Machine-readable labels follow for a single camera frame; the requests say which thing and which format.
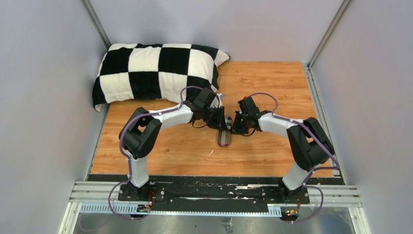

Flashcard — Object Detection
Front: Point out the aluminium rail frame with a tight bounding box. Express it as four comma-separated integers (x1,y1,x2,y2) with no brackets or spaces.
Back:
58,181,371,234

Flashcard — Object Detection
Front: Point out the beige plaid glasses case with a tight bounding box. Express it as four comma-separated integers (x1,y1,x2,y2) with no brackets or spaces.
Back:
217,116,232,148

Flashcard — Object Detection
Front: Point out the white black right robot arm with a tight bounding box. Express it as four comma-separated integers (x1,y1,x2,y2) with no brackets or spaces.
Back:
232,97,335,204

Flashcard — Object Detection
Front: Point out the black and white checkered pillow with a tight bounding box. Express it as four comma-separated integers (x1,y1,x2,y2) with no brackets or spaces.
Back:
92,43,231,112

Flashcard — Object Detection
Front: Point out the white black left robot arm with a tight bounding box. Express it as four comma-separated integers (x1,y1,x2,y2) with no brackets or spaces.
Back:
119,88,231,201

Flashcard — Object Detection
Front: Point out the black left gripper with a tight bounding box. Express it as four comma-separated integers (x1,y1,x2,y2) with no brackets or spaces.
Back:
202,105,228,132

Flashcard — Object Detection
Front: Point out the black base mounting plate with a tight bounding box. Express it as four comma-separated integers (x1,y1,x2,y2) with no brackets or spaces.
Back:
89,175,344,217

